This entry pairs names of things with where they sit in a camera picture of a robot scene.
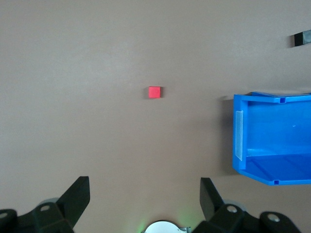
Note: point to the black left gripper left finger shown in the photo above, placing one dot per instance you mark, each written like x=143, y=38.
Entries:
x=70, y=204

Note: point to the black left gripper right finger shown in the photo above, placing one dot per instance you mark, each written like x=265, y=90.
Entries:
x=211, y=204

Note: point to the small red cube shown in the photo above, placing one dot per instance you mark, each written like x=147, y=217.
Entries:
x=154, y=93

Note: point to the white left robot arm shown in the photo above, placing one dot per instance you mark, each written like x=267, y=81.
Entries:
x=162, y=228

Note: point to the small black cube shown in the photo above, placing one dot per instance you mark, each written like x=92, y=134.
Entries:
x=302, y=38

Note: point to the blue plastic storage bin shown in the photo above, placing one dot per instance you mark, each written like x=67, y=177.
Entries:
x=274, y=136

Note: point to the brown table mat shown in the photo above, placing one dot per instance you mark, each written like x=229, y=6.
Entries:
x=97, y=85

